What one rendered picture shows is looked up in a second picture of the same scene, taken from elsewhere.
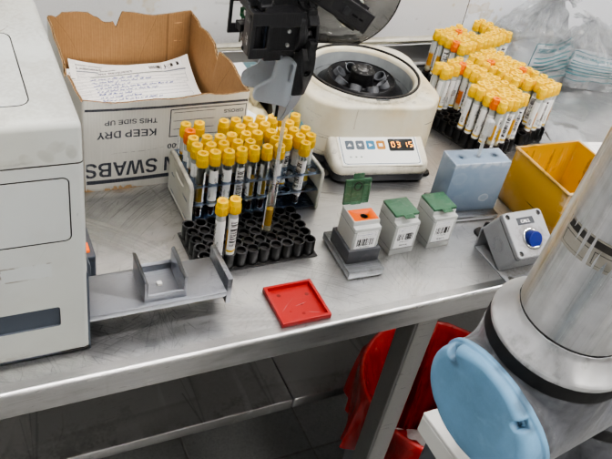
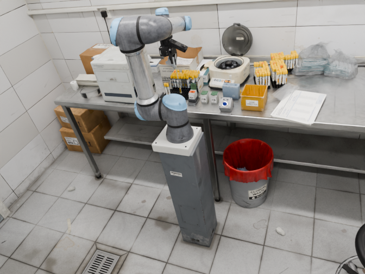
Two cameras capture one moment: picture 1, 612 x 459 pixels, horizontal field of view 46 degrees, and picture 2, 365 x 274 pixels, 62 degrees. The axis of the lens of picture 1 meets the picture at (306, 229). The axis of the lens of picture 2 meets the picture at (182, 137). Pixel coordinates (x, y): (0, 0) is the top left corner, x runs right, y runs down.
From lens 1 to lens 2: 1.51 m
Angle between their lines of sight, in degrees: 46
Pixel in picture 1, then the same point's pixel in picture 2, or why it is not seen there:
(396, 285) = (195, 108)
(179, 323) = not seen: hidden behind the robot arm
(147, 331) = not seen: hidden behind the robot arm
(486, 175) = (232, 89)
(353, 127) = (216, 75)
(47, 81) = not seen: hidden behind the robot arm
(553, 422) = (139, 109)
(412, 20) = (273, 50)
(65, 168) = (125, 70)
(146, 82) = (187, 62)
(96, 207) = (161, 85)
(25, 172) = (121, 70)
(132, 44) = (190, 54)
